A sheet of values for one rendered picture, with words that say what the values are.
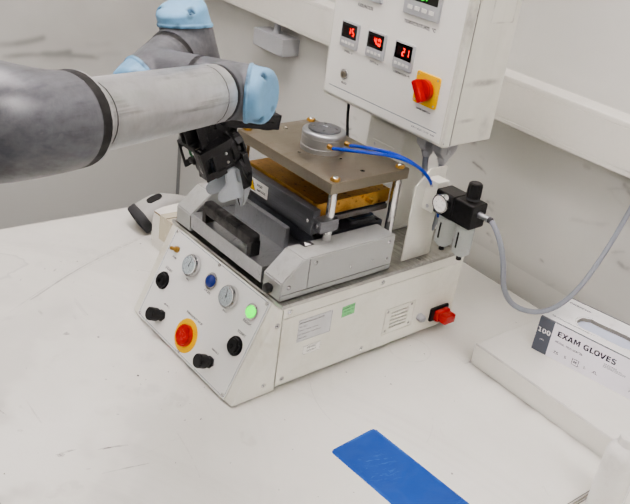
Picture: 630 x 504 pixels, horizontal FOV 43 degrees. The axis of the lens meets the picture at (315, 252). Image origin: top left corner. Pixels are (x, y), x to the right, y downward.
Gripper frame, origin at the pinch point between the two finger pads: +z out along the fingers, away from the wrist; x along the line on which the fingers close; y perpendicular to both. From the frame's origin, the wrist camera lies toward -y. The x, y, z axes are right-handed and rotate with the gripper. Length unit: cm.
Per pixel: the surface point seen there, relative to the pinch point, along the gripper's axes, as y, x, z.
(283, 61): -66, -83, 29
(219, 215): 4.2, -2.1, 2.6
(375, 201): -20.2, 10.3, 7.9
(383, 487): 11, 44, 27
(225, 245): 5.8, 0.4, 7.0
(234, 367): 16.5, 13.9, 19.1
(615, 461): -15, 65, 25
